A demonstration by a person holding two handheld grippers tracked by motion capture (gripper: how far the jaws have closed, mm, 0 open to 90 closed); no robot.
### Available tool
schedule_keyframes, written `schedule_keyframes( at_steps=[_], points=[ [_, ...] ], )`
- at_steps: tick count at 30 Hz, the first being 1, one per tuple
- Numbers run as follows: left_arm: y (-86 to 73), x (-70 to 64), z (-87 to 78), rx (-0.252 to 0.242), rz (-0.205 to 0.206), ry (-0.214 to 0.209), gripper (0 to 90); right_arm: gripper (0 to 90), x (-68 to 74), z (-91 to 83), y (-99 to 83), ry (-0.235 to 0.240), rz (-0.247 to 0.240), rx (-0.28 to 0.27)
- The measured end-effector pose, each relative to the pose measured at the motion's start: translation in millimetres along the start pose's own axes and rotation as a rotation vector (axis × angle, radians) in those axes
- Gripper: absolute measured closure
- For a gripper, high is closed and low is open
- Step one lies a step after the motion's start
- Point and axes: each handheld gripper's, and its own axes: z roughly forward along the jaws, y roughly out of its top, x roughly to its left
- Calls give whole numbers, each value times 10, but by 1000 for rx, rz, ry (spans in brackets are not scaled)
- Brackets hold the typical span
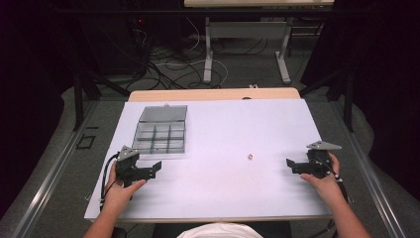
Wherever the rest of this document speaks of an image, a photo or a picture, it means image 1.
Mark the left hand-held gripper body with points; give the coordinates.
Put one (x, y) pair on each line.
(127, 163)

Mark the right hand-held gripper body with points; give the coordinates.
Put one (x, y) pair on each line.
(318, 158)

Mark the person's right hand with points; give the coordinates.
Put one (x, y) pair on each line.
(327, 186)

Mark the person's left hand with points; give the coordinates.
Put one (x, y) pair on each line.
(120, 195)

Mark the clear plastic compartment box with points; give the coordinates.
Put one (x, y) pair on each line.
(161, 132)

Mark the black metal stand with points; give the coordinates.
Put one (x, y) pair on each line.
(82, 95)
(343, 92)

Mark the white table mat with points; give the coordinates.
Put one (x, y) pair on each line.
(224, 139)

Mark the person's white shirt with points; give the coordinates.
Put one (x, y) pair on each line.
(220, 230)

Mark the light wooden table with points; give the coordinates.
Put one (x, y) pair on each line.
(214, 94)

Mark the dark curtain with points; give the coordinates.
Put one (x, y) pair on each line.
(386, 92)
(31, 99)

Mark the power strip with red light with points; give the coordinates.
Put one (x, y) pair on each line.
(138, 24)

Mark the silver floor rail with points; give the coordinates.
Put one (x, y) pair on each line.
(49, 178)
(366, 178)

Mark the white metal frame desk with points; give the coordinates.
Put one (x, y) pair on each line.
(246, 29)

